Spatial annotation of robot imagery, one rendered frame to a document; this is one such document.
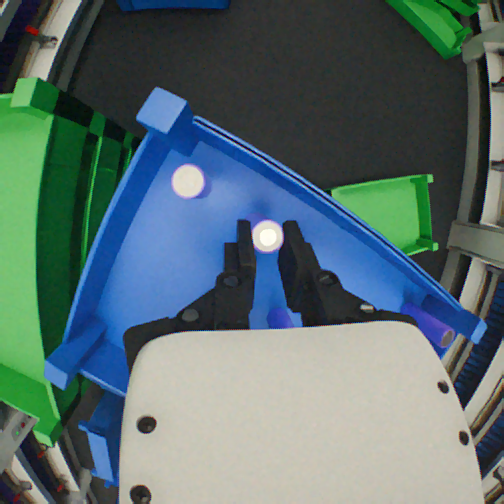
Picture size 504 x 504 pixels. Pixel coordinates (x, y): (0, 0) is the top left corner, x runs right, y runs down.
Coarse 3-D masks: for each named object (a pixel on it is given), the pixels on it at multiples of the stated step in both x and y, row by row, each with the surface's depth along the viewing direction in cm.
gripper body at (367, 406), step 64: (128, 384) 6; (192, 384) 6; (256, 384) 6; (320, 384) 6; (384, 384) 6; (448, 384) 6; (128, 448) 4; (192, 448) 4; (256, 448) 5; (320, 448) 4; (384, 448) 4; (448, 448) 4
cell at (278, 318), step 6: (270, 312) 21; (276, 312) 21; (282, 312) 21; (270, 318) 21; (276, 318) 20; (282, 318) 20; (288, 318) 20; (270, 324) 20; (276, 324) 19; (282, 324) 19; (288, 324) 19
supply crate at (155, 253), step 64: (192, 128) 14; (128, 192) 15; (256, 192) 19; (320, 192) 15; (128, 256) 20; (192, 256) 20; (256, 256) 20; (320, 256) 21; (384, 256) 20; (128, 320) 21; (256, 320) 22; (448, 320) 19; (64, 384) 13
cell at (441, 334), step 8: (408, 304) 22; (408, 312) 21; (416, 312) 21; (424, 312) 20; (416, 320) 20; (424, 320) 19; (432, 320) 18; (424, 328) 19; (432, 328) 18; (440, 328) 17; (448, 328) 17; (432, 336) 18; (440, 336) 17; (448, 336) 17; (440, 344) 17; (448, 344) 17
